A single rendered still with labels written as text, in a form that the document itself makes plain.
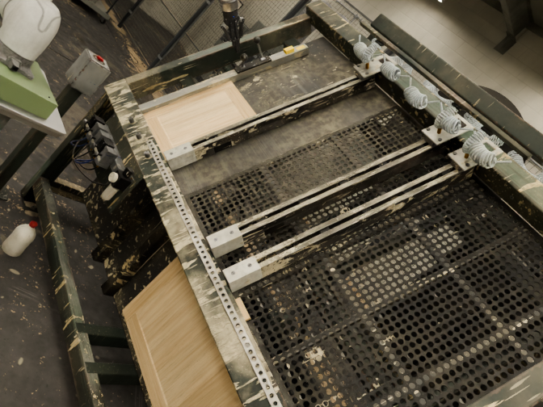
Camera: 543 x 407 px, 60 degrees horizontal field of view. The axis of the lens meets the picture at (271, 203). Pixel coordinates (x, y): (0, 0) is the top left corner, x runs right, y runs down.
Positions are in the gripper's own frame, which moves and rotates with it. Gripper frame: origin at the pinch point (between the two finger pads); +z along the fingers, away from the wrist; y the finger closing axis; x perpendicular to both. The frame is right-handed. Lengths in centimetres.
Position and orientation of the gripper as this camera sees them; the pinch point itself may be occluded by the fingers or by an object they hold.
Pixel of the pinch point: (236, 45)
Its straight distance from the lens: 253.7
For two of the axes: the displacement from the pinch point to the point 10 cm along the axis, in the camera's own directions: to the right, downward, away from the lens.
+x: 4.4, 6.7, -5.9
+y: -8.9, 4.0, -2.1
